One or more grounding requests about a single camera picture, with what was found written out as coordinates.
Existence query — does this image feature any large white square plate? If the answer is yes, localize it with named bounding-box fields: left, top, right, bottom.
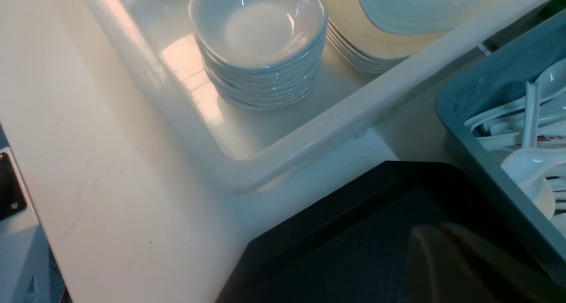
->
left=359, top=0, right=487, bottom=35

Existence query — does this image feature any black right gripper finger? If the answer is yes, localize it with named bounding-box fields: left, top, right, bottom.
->
left=406, top=224, right=566, bottom=303

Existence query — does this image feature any black serving tray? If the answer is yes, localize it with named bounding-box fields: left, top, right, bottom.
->
left=216, top=161, right=543, bottom=303

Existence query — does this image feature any stack of white bowls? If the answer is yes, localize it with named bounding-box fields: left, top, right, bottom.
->
left=187, top=0, right=328, bottom=110

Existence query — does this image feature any pile of white spoons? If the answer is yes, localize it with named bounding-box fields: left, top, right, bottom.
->
left=464, top=59, right=565, bottom=236

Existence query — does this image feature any stack of white square plates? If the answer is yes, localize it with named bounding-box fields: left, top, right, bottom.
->
left=323, top=0, right=502, bottom=64

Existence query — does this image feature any teal plastic bin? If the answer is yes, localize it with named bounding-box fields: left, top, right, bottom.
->
left=436, top=11, right=566, bottom=286

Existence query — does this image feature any large white plastic tub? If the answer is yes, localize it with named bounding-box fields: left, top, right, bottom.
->
left=84, top=0, right=549, bottom=193

